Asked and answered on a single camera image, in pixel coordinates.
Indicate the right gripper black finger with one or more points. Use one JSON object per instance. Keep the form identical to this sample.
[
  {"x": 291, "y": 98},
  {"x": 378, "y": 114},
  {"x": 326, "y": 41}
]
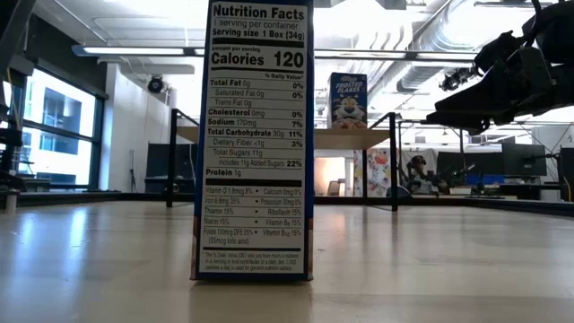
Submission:
[
  {"x": 484, "y": 101},
  {"x": 462, "y": 124}
]

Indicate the blue Frosted Flakes cereal box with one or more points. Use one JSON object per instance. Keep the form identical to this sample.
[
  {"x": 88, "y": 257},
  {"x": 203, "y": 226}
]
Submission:
[
  {"x": 347, "y": 101},
  {"x": 253, "y": 134}
]

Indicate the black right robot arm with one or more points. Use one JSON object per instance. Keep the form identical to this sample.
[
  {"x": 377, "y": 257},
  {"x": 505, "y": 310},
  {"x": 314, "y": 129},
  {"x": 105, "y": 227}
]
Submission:
[{"x": 556, "y": 22}]

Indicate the wooden shelf black metal legs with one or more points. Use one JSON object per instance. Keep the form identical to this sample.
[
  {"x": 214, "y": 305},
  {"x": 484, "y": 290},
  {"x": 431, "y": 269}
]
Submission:
[{"x": 354, "y": 139}]

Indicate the black ceiling spotlight cluster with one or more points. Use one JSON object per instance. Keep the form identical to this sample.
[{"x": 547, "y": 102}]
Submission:
[{"x": 455, "y": 78}]

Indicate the black monitor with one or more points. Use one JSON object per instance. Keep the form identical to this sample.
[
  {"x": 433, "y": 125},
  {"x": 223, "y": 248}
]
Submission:
[
  {"x": 567, "y": 175},
  {"x": 471, "y": 162},
  {"x": 524, "y": 159}
]

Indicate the blue desk panel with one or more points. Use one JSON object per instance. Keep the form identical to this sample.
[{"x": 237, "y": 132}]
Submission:
[{"x": 486, "y": 179}]

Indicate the red floral patterned cloth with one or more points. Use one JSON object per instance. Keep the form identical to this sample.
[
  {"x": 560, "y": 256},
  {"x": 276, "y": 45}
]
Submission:
[{"x": 379, "y": 172}]

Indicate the dark cabinet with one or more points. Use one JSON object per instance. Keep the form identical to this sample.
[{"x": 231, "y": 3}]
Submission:
[{"x": 159, "y": 166}]

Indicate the long ceiling light strip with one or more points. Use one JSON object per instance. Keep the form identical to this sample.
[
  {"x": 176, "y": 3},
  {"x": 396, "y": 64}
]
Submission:
[{"x": 134, "y": 50}]

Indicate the large dark-framed window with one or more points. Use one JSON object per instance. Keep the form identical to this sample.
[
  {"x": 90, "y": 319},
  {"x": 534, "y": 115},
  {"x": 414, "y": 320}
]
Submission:
[{"x": 58, "y": 134}]

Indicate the black equipment stand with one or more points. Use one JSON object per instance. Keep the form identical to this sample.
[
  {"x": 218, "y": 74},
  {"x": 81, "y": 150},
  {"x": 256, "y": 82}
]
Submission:
[{"x": 9, "y": 148}]

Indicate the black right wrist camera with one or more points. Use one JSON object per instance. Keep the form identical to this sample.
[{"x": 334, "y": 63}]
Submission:
[{"x": 500, "y": 51}]

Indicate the ceiling light rail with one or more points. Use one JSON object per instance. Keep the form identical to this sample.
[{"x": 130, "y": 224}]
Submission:
[{"x": 381, "y": 54}]

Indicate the round black ceiling camera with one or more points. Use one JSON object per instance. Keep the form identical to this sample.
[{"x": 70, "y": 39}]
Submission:
[{"x": 155, "y": 84}]

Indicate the black aluminium table frame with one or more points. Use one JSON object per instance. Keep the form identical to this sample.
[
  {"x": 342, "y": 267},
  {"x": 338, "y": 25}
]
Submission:
[{"x": 134, "y": 196}]

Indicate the white cylindrical post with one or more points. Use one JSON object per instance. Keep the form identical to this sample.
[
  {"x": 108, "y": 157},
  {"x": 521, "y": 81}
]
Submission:
[{"x": 11, "y": 200}]

